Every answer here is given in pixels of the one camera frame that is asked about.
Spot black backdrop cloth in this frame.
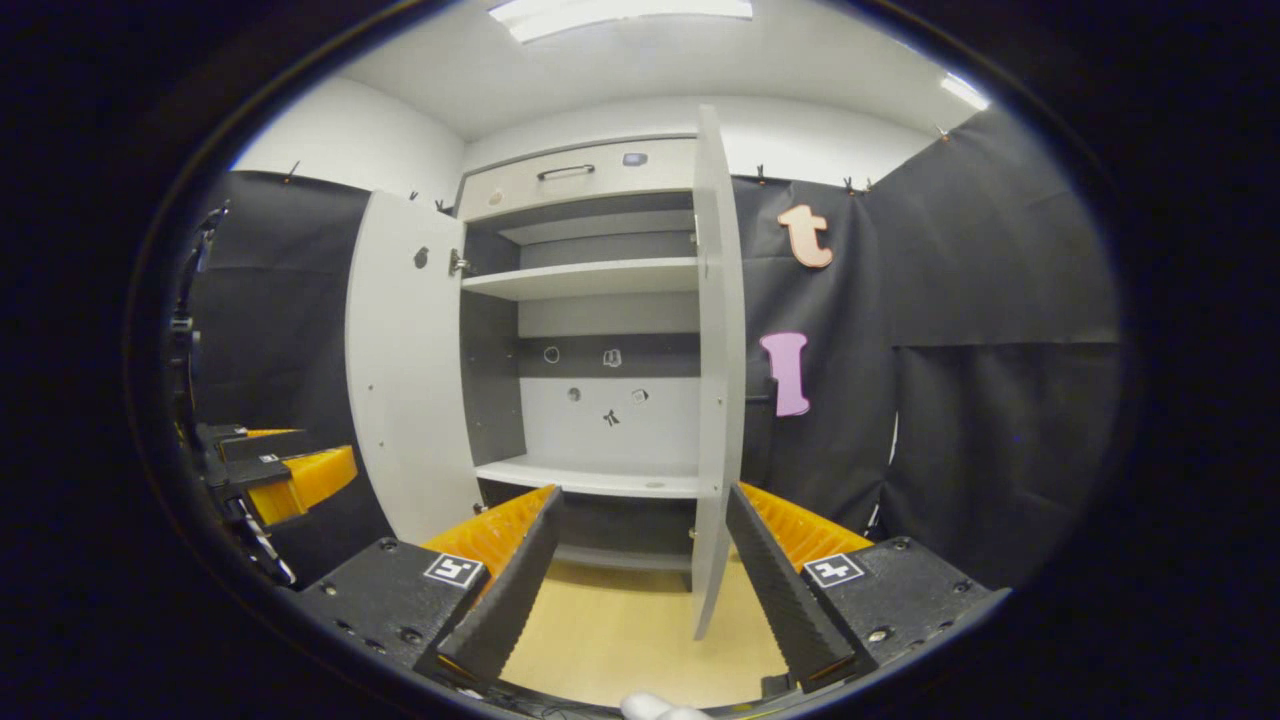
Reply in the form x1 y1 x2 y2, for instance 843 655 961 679
185 105 1126 591

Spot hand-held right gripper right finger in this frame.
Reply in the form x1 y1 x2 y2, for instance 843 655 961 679
725 482 1011 691

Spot beige cabinet door checkered sticker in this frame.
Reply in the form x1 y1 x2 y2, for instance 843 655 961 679
345 190 483 546

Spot beige cabinet door grey stickers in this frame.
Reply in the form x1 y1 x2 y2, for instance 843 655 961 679
690 105 748 641

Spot large ceiling light panel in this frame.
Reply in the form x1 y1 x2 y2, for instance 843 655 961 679
488 0 754 43

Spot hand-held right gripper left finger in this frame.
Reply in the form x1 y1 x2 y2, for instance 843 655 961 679
297 485 567 691

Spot white cabinet shelf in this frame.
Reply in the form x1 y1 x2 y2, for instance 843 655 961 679
462 257 699 302
475 455 701 499

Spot small ceiling light panel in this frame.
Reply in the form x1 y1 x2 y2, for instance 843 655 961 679
938 72 991 111

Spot beige cabinet drawer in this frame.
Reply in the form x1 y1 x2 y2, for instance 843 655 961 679
457 138 699 223

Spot beige double-door shoe cabinet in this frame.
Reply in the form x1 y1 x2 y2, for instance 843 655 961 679
455 132 746 576

